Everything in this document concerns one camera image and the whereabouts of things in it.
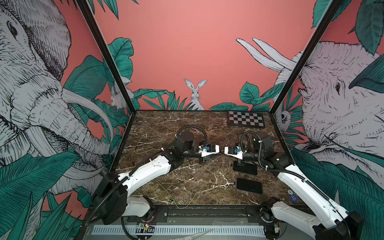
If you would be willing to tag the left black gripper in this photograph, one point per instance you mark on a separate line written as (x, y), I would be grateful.
(201, 160)

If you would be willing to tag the black smartphone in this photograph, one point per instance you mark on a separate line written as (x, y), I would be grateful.
(249, 186)
(245, 168)

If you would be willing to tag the green wired earphones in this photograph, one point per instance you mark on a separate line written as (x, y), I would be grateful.
(195, 184)

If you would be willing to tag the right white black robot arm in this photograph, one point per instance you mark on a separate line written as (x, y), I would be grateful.
(328, 221)

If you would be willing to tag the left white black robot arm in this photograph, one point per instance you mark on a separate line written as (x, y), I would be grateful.
(112, 198)

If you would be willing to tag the black white checkerboard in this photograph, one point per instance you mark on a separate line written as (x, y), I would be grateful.
(246, 119)

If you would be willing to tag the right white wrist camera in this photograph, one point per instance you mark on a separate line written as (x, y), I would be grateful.
(235, 152)

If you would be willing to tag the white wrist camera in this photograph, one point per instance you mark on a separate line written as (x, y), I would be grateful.
(209, 150)
(235, 152)

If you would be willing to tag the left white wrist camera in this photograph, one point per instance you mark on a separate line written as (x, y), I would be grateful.
(209, 150)

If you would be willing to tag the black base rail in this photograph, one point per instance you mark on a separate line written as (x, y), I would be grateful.
(204, 213)

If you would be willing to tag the white slotted cable duct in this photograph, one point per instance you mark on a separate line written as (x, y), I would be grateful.
(179, 230)

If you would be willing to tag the right black frame post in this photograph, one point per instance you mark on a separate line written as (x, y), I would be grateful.
(324, 22)

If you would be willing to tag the black frame post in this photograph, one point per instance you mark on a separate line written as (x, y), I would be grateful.
(97, 34)
(324, 22)

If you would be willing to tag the left black frame post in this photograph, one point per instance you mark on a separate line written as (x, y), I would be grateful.
(97, 34)

